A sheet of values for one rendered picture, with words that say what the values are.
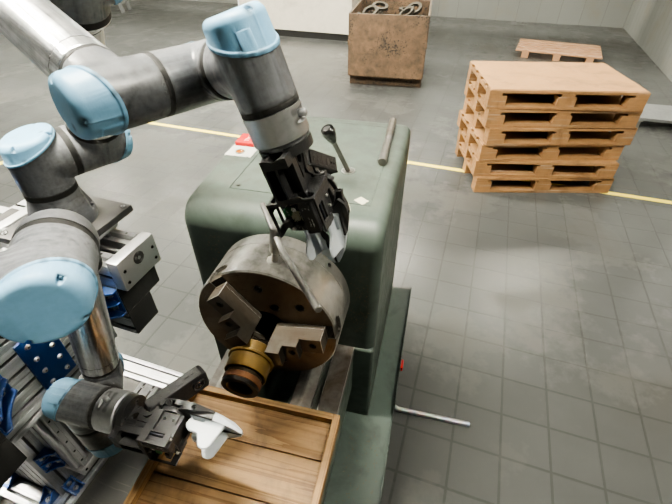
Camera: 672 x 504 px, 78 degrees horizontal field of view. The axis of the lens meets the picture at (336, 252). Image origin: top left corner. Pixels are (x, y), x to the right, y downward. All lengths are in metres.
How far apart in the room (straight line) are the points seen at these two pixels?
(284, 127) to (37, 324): 0.42
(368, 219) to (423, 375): 1.38
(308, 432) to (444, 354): 1.38
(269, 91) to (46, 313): 0.41
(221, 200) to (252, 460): 0.57
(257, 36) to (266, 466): 0.79
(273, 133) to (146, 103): 0.14
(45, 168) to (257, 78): 0.73
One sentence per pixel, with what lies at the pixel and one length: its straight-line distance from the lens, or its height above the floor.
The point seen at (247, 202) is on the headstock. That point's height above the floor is 1.25.
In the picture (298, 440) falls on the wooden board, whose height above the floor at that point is 0.89.
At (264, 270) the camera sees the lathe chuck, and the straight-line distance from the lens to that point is 0.81.
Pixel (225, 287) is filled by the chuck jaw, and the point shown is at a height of 1.20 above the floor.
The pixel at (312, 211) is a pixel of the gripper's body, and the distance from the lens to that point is 0.53.
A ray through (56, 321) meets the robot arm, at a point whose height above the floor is 1.34.
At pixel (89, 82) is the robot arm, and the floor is 1.63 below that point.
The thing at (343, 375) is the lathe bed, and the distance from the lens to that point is 1.09.
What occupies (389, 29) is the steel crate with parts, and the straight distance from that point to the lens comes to 5.61.
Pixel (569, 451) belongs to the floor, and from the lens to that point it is 2.19.
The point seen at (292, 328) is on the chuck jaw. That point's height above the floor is 1.11.
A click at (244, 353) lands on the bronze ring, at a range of 0.83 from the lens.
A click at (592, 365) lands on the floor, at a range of 2.52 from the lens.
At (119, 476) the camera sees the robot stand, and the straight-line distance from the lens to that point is 1.85.
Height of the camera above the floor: 1.77
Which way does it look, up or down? 40 degrees down
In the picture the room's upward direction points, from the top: straight up
